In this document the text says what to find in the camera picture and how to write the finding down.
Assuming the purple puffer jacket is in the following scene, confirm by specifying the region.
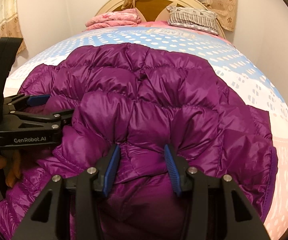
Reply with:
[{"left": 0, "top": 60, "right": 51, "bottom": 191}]
[{"left": 0, "top": 42, "right": 278, "bottom": 240}]

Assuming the striped pillow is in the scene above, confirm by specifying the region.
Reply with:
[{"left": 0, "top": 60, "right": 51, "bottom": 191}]
[{"left": 166, "top": 6, "right": 221, "bottom": 35}]

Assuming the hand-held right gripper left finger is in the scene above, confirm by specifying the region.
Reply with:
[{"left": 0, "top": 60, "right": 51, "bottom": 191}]
[{"left": 11, "top": 144, "right": 121, "bottom": 240}]

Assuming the polka-dot bedspread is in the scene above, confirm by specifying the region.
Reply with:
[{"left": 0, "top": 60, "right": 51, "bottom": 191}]
[{"left": 4, "top": 21, "right": 288, "bottom": 230}]

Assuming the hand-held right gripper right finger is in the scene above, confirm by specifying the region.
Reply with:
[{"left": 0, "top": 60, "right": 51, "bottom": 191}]
[{"left": 164, "top": 144, "right": 271, "bottom": 240}]

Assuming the beige wooden headboard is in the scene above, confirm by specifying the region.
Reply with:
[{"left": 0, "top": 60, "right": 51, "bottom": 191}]
[{"left": 94, "top": 0, "right": 231, "bottom": 38}]

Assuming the narrow beige floral curtain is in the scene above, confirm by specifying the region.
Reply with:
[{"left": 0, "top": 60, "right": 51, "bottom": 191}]
[{"left": 123, "top": 0, "right": 238, "bottom": 32}]

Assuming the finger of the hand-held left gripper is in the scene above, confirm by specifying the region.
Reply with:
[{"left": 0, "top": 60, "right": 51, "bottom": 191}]
[
  {"left": 5, "top": 94, "right": 51, "bottom": 111},
  {"left": 9, "top": 109, "right": 76, "bottom": 128}
]

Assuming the pink folded blanket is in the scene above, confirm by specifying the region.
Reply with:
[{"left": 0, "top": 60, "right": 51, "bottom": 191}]
[{"left": 85, "top": 8, "right": 142, "bottom": 30}]

